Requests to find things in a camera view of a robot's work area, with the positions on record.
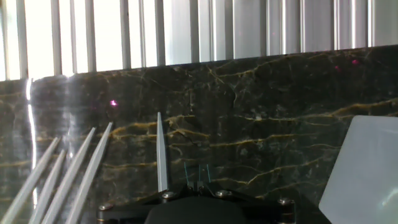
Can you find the large clear pipette tip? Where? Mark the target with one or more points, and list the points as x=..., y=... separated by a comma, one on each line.
x=88, y=174
x=161, y=155
x=29, y=183
x=48, y=186
x=68, y=177

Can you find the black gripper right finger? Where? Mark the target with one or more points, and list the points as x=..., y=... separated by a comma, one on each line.
x=264, y=209

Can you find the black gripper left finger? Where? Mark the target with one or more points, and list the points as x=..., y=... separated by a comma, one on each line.
x=133, y=208

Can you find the green pipette tip holder box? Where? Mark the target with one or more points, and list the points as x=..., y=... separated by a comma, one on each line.
x=363, y=174

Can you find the black marble pattern mat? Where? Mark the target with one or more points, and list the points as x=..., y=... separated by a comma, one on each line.
x=248, y=109

